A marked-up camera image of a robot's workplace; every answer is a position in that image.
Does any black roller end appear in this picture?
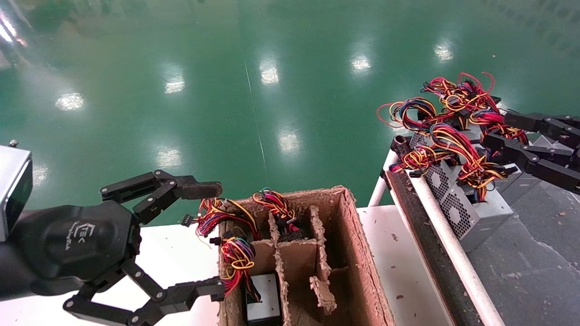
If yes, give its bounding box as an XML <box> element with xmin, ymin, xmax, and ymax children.
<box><xmin>392</xmin><ymin>135</ymin><xmax>411</xmax><ymax>157</ymax></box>

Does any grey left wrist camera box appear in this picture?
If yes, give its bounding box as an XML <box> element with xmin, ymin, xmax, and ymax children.
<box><xmin>0</xmin><ymin>145</ymin><xmax>33</xmax><ymax>242</ymax></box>

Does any clear plastic divider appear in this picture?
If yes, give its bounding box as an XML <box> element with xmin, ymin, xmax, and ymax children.
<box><xmin>535</xmin><ymin>135</ymin><xmax>565</xmax><ymax>148</ymax></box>

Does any brown cardboard box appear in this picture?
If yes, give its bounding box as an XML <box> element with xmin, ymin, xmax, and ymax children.
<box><xmin>217</xmin><ymin>186</ymin><xmax>396</xmax><ymax>326</ymax></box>

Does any power supply with coloured wires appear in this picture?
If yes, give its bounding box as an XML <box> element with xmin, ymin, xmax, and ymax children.
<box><xmin>220</xmin><ymin>235</ymin><xmax>284</xmax><ymax>326</ymax></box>
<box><xmin>421</xmin><ymin>72</ymin><xmax>503</xmax><ymax>120</ymax></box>
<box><xmin>377</xmin><ymin>97</ymin><xmax>454</xmax><ymax>136</ymax></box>
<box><xmin>471</xmin><ymin>110</ymin><xmax>546</xmax><ymax>205</ymax></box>
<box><xmin>180</xmin><ymin>198</ymin><xmax>262</xmax><ymax>240</ymax></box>
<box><xmin>391</xmin><ymin>123</ymin><xmax>516</xmax><ymax>252</ymax></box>

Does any wire bundle in box rear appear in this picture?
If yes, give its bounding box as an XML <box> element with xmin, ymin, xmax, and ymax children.
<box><xmin>252</xmin><ymin>188</ymin><xmax>303</xmax><ymax>243</ymax></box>

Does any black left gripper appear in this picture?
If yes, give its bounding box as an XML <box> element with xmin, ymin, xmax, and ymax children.
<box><xmin>9</xmin><ymin>170</ymin><xmax>226</xmax><ymax>326</ymax></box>

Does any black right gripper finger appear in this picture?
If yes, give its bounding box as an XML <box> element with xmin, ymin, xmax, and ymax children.
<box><xmin>504</xmin><ymin>111</ymin><xmax>580</xmax><ymax>148</ymax></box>
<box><xmin>483</xmin><ymin>133</ymin><xmax>580</xmax><ymax>195</ymax></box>

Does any cardboard divider insert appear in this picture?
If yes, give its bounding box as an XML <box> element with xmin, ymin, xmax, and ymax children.
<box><xmin>249</xmin><ymin>206</ymin><xmax>349</xmax><ymax>317</ymax></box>

